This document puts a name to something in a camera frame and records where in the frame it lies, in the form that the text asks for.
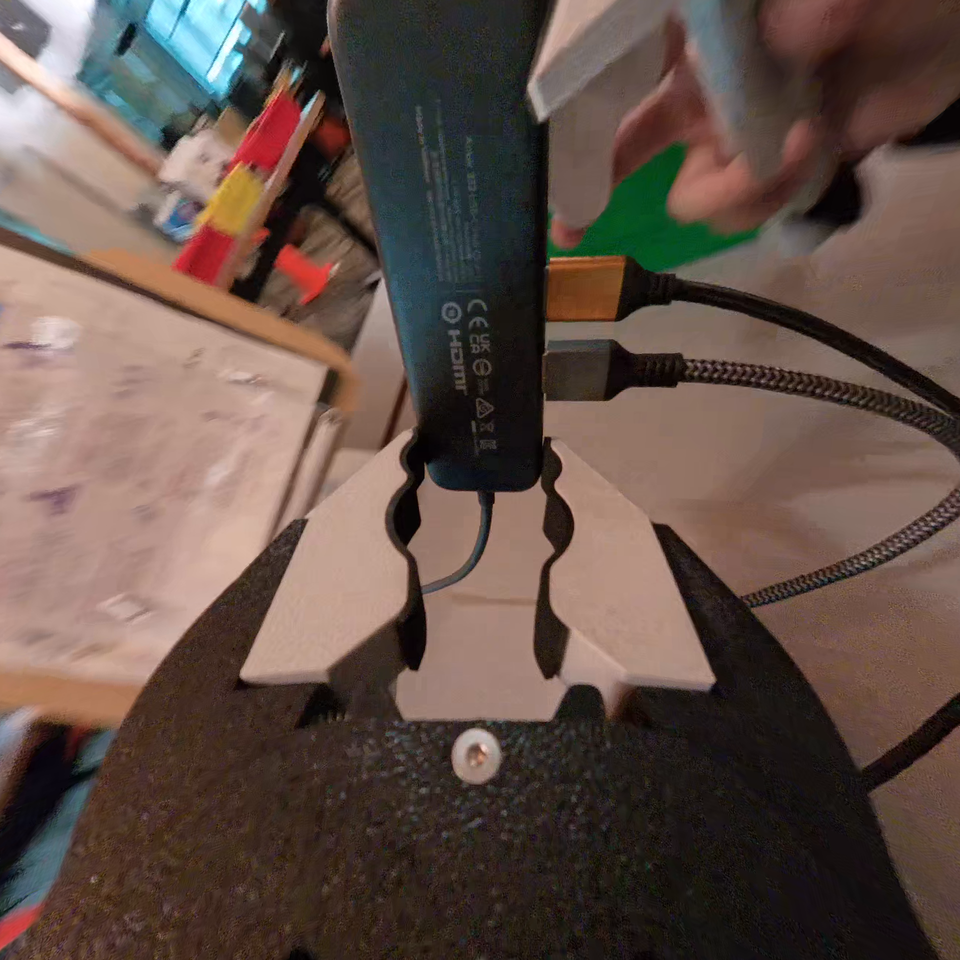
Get person's right hand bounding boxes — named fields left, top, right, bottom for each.
left=551, top=0, right=960, bottom=252

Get green plastic bin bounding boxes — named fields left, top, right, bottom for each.
left=547, top=142, right=762, bottom=275

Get wooden document stand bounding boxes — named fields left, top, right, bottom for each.
left=0, top=225, right=363, bottom=727

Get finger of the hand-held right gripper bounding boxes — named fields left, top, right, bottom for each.
left=675, top=0, right=837, bottom=185
left=527, top=0, right=680, bottom=232

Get black cable orange plugs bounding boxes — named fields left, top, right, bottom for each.
left=546, top=255, right=960, bottom=792

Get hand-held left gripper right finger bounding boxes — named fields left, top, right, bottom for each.
left=534, top=438, right=719, bottom=720

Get blue white container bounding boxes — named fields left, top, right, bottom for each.
left=153, top=191, right=198, bottom=243

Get orange traffic cone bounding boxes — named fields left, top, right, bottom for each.
left=271, top=241, right=340, bottom=307

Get grey hub cable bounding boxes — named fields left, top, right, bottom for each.
left=420, top=487, right=498, bottom=597

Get white cardboard box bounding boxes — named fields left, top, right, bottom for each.
left=161, top=131, right=226, bottom=185

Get printed instruction sheets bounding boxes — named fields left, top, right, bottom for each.
left=0, top=243, right=335, bottom=676

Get grey braided cable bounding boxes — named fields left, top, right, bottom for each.
left=541, top=337, right=960, bottom=610

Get red plastic bin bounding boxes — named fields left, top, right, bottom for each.
left=172, top=225, right=243, bottom=288
left=231, top=96, right=303, bottom=175

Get yellow plastic bin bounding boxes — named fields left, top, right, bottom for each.
left=196, top=163, right=265, bottom=235

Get dark grey usb hub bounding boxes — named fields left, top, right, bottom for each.
left=326, top=0, right=556, bottom=494

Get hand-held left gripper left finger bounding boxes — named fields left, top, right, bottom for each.
left=238, top=429, right=429, bottom=687

